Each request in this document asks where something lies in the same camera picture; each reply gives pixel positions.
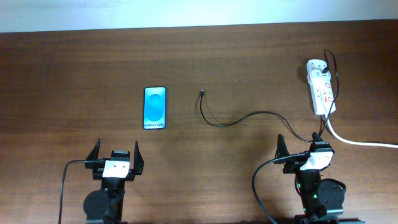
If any white power strip cord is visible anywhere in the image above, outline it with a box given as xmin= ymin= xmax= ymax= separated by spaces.
xmin=324 ymin=114 xmax=398 ymax=149

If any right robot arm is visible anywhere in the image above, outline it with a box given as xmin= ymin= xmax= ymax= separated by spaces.
xmin=274 ymin=133 xmax=346 ymax=223

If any white charger adapter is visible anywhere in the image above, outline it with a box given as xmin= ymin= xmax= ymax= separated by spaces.
xmin=307 ymin=69 xmax=331 ymax=85

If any white power strip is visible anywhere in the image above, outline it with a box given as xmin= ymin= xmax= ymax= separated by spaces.
xmin=307 ymin=59 xmax=336 ymax=116

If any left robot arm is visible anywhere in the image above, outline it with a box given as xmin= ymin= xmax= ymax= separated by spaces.
xmin=83 ymin=140 xmax=144 ymax=223

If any blue Galaxy smartphone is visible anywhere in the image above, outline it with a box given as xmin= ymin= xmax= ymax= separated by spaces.
xmin=143 ymin=86 xmax=166 ymax=130

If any black USB charging cable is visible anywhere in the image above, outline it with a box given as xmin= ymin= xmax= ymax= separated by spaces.
xmin=199 ymin=49 xmax=340 ymax=143

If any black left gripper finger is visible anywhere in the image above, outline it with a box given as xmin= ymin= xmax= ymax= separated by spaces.
xmin=133 ymin=141 xmax=144 ymax=175
xmin=86 ymin=138 xmax=101 ymax=161

